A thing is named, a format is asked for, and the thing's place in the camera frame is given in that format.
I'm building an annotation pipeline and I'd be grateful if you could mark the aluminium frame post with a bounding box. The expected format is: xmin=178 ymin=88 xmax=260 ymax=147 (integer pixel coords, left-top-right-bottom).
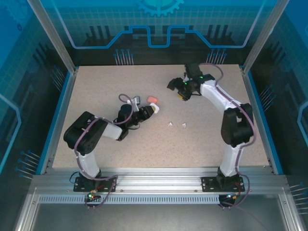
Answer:
xmin=240 ymin=0 xmax=291 ymax=74
xmin=26 ymin=0 xmax=79 ymax=74

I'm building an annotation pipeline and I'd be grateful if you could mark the aluminium side rail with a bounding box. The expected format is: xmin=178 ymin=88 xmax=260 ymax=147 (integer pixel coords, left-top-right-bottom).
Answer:
xmin=241 ymin=67 xmax=275 ymax=174
xmin=39 ymin=67 xmax=79 ymax=176

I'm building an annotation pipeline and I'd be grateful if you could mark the wide aluminium frame rail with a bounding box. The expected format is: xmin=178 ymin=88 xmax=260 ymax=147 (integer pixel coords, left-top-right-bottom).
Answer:
xmin=31 ymin=167 xmax=288 ymax=193

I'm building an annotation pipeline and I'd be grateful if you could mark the slotted grey cable duct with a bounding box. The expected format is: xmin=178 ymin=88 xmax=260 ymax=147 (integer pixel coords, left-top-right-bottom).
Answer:
xmin=38 ymin=195 xmax=221 ymax=204

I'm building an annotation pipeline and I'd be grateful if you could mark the blue table edge strip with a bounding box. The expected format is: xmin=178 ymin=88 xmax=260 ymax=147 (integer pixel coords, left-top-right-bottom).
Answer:
xmin=245 ymin=69 xmax=284 ymax=175

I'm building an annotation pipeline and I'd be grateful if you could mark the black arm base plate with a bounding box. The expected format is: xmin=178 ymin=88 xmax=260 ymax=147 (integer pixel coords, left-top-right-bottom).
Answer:
xmin=73 ymin=176 xmax=117 ymax=193
xmin=201 ymin=176 xmax=245 ymax=193

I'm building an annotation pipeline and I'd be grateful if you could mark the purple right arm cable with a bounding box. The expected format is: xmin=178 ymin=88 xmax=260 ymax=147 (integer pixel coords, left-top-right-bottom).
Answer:
xmin=199 ymin=62 xmax=256 ymax=209

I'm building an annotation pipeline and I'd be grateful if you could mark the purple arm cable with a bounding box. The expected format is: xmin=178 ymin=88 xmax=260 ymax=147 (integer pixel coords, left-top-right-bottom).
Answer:
xmin=73 ymin=94 xmax=135 ymax=210
xmin=199 ymin=62 xmax=256 ymax=209

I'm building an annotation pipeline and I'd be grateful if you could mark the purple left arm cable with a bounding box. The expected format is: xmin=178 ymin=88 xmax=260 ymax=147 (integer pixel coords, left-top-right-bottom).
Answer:
xmin=73 ymin=94 xmax=135 ymax=210

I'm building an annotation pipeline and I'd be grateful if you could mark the grey metal lower panel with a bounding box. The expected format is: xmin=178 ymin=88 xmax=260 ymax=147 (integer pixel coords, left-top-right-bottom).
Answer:
xmin=30 ymin=203 xmax=288 ymax=231

